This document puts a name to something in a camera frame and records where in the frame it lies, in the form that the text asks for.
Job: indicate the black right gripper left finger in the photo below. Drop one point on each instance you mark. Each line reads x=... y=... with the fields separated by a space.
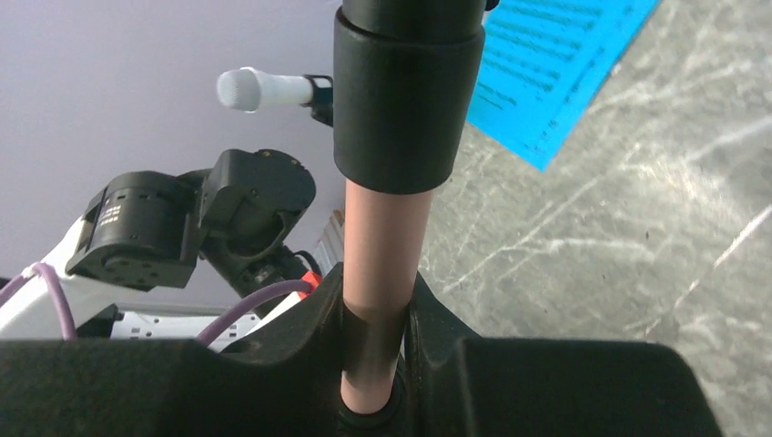
x=281 y=380

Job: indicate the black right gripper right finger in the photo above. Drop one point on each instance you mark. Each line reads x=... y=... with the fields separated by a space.
x=464 y=384

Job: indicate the pink music stand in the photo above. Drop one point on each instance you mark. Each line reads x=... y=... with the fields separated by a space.
x=404 y=72

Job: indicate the blue sheet music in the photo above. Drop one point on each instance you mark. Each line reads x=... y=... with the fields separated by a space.
x=542 y=64

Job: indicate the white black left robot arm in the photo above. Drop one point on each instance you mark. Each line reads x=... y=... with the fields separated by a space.
x=146 y=229

